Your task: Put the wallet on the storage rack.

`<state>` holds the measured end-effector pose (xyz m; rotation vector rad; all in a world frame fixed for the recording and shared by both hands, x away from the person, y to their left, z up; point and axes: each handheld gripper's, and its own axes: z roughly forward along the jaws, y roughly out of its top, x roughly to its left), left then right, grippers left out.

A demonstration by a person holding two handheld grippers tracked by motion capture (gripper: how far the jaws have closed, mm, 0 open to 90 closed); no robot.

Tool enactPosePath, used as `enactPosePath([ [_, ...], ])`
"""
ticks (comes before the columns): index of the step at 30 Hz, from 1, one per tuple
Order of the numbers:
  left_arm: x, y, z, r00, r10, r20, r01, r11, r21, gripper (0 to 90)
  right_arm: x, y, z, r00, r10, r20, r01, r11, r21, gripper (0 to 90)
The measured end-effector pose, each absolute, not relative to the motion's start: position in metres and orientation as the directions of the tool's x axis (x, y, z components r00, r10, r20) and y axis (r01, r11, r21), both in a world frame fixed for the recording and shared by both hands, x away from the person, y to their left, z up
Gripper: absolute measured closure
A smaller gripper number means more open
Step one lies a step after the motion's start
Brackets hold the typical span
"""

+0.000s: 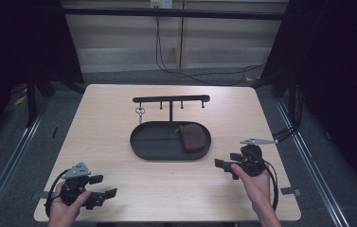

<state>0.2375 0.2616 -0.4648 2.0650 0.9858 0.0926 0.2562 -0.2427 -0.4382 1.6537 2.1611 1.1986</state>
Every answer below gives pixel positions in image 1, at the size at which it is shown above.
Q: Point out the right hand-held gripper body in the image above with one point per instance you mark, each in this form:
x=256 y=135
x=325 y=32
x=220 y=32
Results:
x=252 y=159

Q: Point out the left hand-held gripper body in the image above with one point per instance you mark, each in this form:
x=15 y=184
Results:
x=76 y=189

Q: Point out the brown leather pouch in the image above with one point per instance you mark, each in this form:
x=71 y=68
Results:
x=193 y=138

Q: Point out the black hook rack with tray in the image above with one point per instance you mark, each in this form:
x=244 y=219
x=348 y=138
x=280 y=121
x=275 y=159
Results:
x=163 y=142

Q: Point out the person's left hand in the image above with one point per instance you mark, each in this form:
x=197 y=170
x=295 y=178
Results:
x=64 y=211

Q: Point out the person's right hand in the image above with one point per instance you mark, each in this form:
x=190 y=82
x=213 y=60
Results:
x=256 y=189

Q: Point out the small black floor strip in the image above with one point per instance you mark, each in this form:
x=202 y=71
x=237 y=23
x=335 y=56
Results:
x=55 y=132

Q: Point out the yellow floor scrap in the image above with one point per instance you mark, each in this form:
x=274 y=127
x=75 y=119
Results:
x=20 y=100

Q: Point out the black curtain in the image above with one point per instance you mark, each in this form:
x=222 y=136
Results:
x=337 y=78
x=15 y=44

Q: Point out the metal floor rail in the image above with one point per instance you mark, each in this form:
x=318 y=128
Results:
x=315 y=170
x=7 y=170

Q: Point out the black stand post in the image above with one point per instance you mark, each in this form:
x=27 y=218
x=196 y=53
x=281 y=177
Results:
x=31 y=101

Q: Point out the black horizontal frame bar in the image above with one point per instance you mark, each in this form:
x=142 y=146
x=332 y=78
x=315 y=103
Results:
x=173 y=13

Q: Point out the white wall outlet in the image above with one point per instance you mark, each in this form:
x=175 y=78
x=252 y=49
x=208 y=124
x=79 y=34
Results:
x=161 y=3

